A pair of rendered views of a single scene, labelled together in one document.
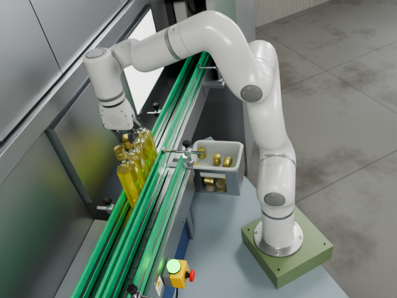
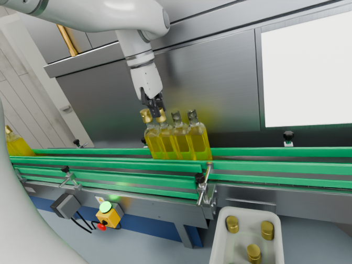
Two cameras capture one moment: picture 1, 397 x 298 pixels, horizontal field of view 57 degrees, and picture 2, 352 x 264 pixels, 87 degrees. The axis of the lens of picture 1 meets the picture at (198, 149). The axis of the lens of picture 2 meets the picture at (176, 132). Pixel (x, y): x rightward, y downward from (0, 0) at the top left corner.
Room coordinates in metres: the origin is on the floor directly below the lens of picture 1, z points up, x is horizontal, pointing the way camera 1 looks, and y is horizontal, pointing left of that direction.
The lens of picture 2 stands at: (1.13, -0.36, 1.55)
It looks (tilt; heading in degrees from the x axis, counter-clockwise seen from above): 28 degrees down; 99
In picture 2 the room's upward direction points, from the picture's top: 17 degrees counter-clockwise
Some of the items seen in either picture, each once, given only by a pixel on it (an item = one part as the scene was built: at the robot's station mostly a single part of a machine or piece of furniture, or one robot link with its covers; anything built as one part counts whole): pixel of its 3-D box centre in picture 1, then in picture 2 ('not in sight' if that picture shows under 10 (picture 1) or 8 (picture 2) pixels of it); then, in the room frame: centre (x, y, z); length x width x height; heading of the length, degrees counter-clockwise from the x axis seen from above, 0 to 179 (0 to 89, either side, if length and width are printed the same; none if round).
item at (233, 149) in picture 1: (216, 161); (247, 252); (1.17, -0.07, 0.97); 0.22 x 0.17 x 0.09; 69
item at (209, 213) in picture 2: (182, 169); (211, 200); (1.10, 0.08, 1.02); 0.09 x 0.04 x 0.07; 69
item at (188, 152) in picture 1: (182, 153); (205, 184); (1.10, 0.07, 1.12); 0.17 x 0.03 x 0.12; 69
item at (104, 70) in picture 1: (103, 72); (131, 28); (1.00, 0.23, 1.58); 0.09 x 0.08 x 0.13; 161
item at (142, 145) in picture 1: (142, 161); (186, 149); (1.05, 0.22, 1.16); 0.06 x 0.06 x 0.21; 70
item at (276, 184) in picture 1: (276, 191); not in sight; (0.79, -0.23, 1.14); 0.19 x 0.12 x 0.24; 160
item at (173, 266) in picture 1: (173, 265); (105, 206); (0.67, 0.16, 1.01); 0.04 x 0.04 x 0.03
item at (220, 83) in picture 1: (215, 77); not in sight; (1.70, -0.16, 1.07); 0.17 x 0.05 x 0.23; 69
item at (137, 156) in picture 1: (138, 172); (172, 150); (1.00, 0.24, 1.16); 0.06 x 0.06 x 0.21; 70
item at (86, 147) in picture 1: (122, 90); (251, 86); (1.32, 0.26, 1.32); 0.90 x 0.03 x 0.34; 159
